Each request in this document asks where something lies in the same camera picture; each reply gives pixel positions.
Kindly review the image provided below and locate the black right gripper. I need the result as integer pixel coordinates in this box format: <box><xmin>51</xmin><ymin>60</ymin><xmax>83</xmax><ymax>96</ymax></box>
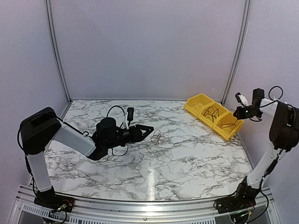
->
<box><xmin>233</xmin><ymin>105</ymin><xmax>262</xmax><ymax>120</ymax></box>

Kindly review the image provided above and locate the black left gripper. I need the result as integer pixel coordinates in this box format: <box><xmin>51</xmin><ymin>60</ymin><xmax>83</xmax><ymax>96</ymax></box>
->
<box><xmin>105</xmin><ymin>124</ymin><xmax>154</xmax><ymax>149</ymax></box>

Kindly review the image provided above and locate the cable bundle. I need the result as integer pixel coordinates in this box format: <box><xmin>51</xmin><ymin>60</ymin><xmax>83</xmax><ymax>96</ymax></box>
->
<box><xmin>144</xmin><ymin>146</ymin><xmax>173</xmax><ymax>167</ymax></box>

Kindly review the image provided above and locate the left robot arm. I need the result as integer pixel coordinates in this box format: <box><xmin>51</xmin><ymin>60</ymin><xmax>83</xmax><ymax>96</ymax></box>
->
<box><xmin>17</xmin><ymin>107</ymin><xmax>154</xmax><ymax>208</ymax></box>

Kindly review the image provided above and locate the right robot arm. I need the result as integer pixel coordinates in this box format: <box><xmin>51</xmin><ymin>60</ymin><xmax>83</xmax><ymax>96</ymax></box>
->
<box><xmin>231</xmin><ymin>88</ymin><xmax>299</xmax><ymax>209</ymax></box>

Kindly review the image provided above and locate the yellow three-compartment bin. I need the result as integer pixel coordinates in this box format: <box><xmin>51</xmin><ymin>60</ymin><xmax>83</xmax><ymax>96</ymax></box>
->
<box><xmin>184</xmin><ymin>93</ymin><xmax>244</xmax><ymax>140</ymax></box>

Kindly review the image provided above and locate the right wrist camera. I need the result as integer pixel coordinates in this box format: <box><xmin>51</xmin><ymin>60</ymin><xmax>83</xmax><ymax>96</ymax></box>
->
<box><xmin>235</xmin><ymin>92</ymin><xmax>249</xmax><ymax>107</ymax></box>

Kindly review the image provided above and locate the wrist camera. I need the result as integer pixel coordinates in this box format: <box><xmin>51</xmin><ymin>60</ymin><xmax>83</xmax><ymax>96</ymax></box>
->
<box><xmin>123</xmin><ymin>107</ymin><xmax>134</xmax><ymax>130</ymax></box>
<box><xmin>235</xmin><ymin>92</ymin><xmax>249</xmax><ymax>107</ymax></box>

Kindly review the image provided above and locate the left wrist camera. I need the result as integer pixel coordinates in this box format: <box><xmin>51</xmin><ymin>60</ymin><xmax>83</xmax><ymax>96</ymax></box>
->
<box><xmin>123</xmin><ymin>107</ymin><xmax>134</xmax><ymax>130</ymax></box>

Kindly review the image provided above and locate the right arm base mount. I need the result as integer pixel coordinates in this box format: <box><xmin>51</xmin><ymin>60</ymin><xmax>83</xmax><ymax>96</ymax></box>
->
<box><xmin>213</xmin><ymin>177</ymin><xmax>259</xmax><ymax>224</ymax></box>

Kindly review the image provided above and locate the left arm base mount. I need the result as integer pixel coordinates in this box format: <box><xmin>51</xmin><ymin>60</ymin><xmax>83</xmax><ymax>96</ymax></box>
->
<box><xmin>33</xmin><ymin>187</ymin><xmax>75</xmax><ymax>224</ymax></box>

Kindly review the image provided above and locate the aluminium front rail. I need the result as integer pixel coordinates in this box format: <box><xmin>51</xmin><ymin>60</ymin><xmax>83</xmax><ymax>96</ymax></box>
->
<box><xmin>7</xmin><ymin>184</ymin><xmax>282</xmax><ymax>224</ymax></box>

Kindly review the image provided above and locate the left aluminium corner post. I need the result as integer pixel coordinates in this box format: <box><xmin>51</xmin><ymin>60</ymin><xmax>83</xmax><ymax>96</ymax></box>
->
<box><xmin>44</xmin><ymin>0</ymin><xmax>72</xmax><ymax>104</ymax></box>

